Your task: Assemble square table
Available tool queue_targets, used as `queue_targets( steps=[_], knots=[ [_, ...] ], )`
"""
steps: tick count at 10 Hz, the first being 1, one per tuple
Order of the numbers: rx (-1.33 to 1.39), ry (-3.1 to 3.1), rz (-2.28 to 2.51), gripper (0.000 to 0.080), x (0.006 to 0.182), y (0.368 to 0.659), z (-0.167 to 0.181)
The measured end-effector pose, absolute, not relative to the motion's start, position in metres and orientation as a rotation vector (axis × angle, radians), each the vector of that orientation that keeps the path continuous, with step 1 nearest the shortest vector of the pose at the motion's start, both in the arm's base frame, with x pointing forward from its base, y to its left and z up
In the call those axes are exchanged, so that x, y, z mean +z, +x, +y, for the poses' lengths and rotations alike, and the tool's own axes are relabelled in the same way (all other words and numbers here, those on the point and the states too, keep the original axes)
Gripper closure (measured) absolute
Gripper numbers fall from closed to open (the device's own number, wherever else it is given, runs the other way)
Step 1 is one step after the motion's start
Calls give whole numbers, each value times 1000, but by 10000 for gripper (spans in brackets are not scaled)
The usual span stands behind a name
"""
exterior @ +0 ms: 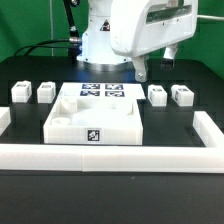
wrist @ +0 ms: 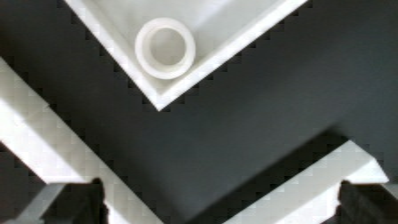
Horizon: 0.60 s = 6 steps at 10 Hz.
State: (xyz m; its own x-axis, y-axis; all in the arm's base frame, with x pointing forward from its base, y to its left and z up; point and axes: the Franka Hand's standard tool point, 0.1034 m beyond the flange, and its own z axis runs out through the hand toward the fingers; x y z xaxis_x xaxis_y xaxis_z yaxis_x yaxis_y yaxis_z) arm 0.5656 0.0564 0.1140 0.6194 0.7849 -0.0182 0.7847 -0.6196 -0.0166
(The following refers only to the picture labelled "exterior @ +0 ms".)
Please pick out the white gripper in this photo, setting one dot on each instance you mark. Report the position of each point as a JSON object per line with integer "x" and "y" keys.
{"x": 138, "y": 27}

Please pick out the white square table top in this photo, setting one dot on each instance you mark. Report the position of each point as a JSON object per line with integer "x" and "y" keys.
{"x": 76, "y": 119}

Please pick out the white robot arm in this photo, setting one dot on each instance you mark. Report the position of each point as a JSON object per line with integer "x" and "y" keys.
{"x": 97, "y": 53}

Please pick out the white base tag plate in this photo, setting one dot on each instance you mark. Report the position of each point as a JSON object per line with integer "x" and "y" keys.
{"x": 102, "y": 90}

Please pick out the white U-shaped obstacle fence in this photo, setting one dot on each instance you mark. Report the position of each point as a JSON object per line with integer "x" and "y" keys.
{"x": 112, "y": 159}

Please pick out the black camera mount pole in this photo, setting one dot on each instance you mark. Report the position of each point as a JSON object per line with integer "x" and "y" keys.
{"x": 74, "y": 39}

